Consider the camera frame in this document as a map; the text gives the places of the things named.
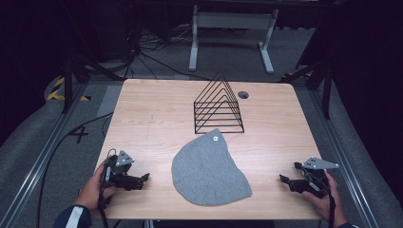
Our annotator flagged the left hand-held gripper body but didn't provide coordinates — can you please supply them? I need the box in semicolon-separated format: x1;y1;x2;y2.
100;148;143;192

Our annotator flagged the person's right hand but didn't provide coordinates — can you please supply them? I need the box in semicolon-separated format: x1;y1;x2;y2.
300;170;348;228

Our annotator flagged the grey felt piece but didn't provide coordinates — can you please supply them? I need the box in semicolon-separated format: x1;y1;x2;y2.
171;127;254;207

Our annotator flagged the black floor cable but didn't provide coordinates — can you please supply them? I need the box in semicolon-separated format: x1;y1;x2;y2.
35;111;114;228

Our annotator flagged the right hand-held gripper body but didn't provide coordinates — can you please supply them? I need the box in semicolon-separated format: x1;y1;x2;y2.
294;156;340;200

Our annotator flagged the black wire rack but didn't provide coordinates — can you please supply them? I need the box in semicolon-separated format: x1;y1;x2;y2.
193;70;245;135

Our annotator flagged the grey metal floor rail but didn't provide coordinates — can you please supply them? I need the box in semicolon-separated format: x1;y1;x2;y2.
307;88;383;228
0;81;91;228

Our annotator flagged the yellow black floor tape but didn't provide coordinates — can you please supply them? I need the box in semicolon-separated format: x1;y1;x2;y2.
46;76;92;103

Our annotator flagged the right hand-held gripper cable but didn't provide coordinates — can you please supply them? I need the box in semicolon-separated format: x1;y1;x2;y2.
327;189;336;228

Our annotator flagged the person's left hand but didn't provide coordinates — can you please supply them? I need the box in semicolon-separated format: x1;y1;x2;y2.
73;161;121;212

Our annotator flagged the hand-held gripper cable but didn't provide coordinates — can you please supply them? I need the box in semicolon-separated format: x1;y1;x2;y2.
327;189;336;228
97;183;110;228

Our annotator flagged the black tripod stand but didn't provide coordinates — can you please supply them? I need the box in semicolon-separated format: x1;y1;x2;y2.
278;60;335;121
61;51;125;115

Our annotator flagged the left hand-held gripper cable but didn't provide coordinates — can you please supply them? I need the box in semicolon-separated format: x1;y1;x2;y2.
97;183;110;228

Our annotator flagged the bundle of black cables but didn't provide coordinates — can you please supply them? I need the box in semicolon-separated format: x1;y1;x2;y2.
122;23;212;82

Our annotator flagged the white metal stand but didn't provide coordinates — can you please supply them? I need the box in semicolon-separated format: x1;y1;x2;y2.
188;4;280;75

